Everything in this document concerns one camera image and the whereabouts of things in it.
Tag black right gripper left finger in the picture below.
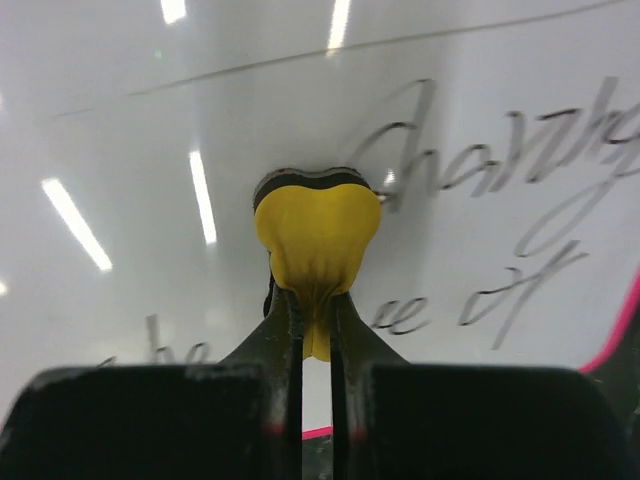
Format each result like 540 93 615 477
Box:
1 288 302 479

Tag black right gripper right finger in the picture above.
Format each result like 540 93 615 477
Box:
329 295 639 479

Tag yellow whiteboard eraser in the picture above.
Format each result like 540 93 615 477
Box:
253 167 382 362

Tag pink framed whiteboard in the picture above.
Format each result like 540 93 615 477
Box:
1 1 639 421

